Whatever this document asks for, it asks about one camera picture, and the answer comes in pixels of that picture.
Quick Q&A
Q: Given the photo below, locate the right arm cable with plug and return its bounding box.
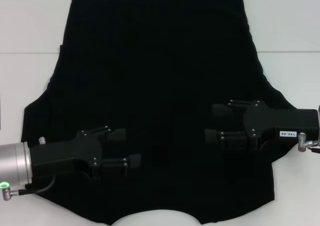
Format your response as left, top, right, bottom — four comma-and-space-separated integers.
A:
297, 132, 320, 154

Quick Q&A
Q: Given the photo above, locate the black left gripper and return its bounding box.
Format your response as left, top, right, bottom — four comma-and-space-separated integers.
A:
29, 125, 141, 184

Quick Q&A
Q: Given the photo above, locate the black shirt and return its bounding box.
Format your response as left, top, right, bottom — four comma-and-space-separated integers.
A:
20, 0, 305, 226

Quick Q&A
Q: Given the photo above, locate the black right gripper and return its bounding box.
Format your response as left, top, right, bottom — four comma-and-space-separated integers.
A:
204, 99, 320, 152

